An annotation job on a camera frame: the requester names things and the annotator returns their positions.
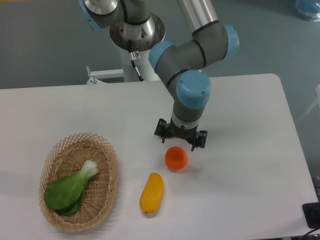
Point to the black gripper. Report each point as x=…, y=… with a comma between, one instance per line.
x=165, y=130

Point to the orange fruit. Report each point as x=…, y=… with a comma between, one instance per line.
x=176, y=158

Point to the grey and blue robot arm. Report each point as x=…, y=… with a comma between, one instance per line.
x=132, y=26

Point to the yellow mango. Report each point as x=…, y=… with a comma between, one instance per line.
x=152, y=194

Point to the woven wicker basket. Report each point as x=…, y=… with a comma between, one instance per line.
x=66, y=158

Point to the green bok choy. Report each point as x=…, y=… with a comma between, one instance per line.
x=65, y=195

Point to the black device at table edge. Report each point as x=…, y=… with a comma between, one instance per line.
x=312, y=214

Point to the blue plastic bag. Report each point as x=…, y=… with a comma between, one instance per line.
x=309, y=9

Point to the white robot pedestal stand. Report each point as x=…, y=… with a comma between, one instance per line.
x=135, y=68

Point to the white frame right of table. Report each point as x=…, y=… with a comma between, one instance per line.
x=315, y=103

